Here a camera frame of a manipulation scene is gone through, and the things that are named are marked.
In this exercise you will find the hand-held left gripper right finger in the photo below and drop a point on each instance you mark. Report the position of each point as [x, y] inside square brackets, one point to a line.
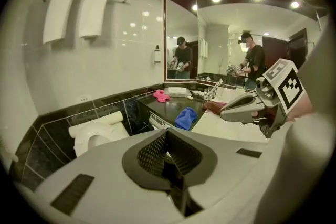
[231, 160]

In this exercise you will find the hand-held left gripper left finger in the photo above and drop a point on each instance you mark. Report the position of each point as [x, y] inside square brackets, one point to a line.
[105, 183]

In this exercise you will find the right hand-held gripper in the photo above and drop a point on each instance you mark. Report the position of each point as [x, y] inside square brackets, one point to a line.
[286, 86]

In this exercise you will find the blue cloth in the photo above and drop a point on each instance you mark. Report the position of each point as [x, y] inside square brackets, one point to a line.
[186, 118]

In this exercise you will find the white toilet seat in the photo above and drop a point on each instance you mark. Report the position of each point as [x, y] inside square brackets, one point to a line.
[81, 133]

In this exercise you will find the person's right forearm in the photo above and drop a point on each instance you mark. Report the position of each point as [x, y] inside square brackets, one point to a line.
[300, 110]

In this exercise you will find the white toilet bowl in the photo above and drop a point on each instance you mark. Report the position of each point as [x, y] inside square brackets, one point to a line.
[120, 131]

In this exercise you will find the chrome toilet paper holder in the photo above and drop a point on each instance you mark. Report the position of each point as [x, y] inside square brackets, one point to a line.
[157, 122]

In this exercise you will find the person's right hand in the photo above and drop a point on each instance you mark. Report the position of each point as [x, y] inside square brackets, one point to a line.
[255, 113]

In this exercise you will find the small white soap bar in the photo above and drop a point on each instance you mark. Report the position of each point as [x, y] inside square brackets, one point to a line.
[190, 97]

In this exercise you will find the clear amenity tray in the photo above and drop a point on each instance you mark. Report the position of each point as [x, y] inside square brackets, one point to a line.
[177, 91]

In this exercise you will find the pink cloth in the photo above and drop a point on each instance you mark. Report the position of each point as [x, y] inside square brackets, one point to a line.
[161, 95]

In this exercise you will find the white soap dispenser bottle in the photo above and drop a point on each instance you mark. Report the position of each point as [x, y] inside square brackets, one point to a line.
[157, 55]

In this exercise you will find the white hanging towel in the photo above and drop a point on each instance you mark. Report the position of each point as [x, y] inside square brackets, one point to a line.
[93, 13]
[59, 15]

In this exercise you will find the wood framed wall mirror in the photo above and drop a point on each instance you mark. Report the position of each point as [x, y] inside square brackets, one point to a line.
[223, 47]

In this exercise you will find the white wall switch plate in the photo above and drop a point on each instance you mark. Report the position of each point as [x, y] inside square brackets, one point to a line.
[84, 98]

